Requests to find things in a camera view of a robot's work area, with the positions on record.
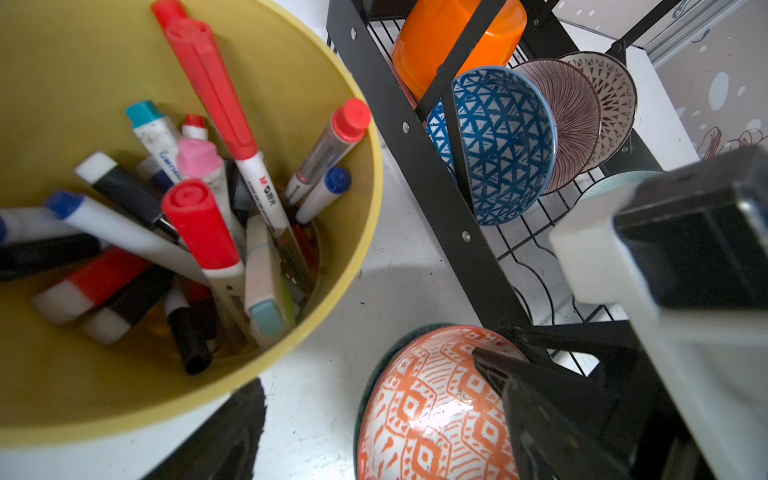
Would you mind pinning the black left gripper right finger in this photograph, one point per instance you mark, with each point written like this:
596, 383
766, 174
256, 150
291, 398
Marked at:
557, 420

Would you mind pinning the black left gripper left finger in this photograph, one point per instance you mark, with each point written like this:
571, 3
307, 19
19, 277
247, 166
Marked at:
226, 445

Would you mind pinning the orange white patterned bowl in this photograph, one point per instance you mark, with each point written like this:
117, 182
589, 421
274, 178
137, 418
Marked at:
427, 413

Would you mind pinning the blue triangle patterned bowl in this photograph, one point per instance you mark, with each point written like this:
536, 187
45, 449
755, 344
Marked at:
509, 138

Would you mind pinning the dark striped ceramic bowl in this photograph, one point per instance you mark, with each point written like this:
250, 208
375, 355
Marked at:
575, 107

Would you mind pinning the white red patterned bowl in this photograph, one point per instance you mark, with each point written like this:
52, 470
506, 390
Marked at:
618, 99

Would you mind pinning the orange plastic bowl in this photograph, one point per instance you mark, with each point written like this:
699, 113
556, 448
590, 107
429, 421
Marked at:
432, 29

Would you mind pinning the teal patterned ceramic bowl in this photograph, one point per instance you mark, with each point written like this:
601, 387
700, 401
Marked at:
618, 180

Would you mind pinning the red cap marker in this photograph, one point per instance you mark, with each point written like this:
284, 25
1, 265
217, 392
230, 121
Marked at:
191, 208
194, 44

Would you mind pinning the blue cap marker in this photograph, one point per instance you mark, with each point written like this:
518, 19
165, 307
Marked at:
334, 184

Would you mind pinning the pink cap marker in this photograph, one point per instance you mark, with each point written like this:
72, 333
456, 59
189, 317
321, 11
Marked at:
199, 159

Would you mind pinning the teal cap marker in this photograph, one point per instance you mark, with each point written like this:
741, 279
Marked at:
158, 135

